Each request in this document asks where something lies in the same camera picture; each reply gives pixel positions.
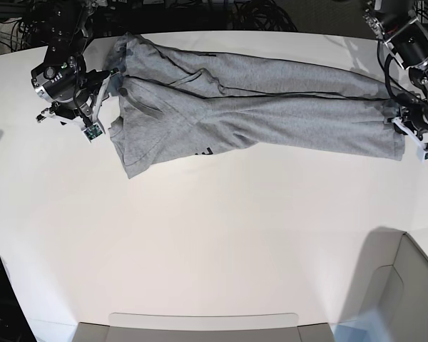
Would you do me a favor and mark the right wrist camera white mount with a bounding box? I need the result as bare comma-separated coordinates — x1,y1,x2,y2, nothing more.
35,68,110,141

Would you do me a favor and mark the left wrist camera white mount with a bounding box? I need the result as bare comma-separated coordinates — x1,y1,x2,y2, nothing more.
392,117,428,162

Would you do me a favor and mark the grey bin right front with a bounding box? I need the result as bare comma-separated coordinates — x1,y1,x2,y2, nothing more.
332,227,428,341

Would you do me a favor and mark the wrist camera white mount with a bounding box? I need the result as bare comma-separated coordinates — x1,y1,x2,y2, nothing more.
392,117,428,162
35,68,110,141

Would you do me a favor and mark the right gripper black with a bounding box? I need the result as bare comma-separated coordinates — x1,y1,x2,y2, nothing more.
55,71,119,120

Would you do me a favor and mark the grey tray front centre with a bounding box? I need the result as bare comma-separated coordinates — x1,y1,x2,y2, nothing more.
73,313,335,341

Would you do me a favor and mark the black cable bundle left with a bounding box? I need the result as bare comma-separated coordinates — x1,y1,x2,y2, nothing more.
0,0,51,54

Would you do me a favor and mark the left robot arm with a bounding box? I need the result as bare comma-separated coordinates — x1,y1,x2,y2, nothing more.
362,1,428,142

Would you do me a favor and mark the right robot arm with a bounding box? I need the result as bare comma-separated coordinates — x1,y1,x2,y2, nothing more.
31,1,113,126

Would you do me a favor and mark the grey T-shirt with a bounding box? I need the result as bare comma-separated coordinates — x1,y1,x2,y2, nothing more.
104,34,405,177

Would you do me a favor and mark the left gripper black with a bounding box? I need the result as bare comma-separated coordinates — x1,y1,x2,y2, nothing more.
397,95,428,141

